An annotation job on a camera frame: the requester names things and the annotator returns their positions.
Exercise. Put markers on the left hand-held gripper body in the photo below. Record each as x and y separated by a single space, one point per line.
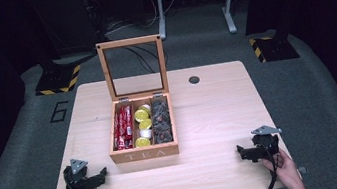
80 183

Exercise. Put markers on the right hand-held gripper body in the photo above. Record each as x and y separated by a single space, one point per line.
265 145

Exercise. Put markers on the person's right hand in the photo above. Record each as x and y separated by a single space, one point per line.
285 168

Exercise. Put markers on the wooden tea box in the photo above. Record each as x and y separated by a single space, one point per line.
145 153

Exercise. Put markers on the bundle of red stick packets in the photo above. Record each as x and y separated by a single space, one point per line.
123 128

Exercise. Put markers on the yellow lid capsule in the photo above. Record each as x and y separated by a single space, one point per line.
142 142
141 115
145 124

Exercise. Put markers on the white capsule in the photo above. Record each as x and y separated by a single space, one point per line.
146 107
145 133

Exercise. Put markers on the pile of dark tea bags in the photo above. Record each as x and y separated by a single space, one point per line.
161 121

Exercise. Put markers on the black yellow striped stand base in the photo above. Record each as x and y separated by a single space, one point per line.
58 80
272 48

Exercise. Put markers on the grey table bracket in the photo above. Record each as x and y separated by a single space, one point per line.
301 170

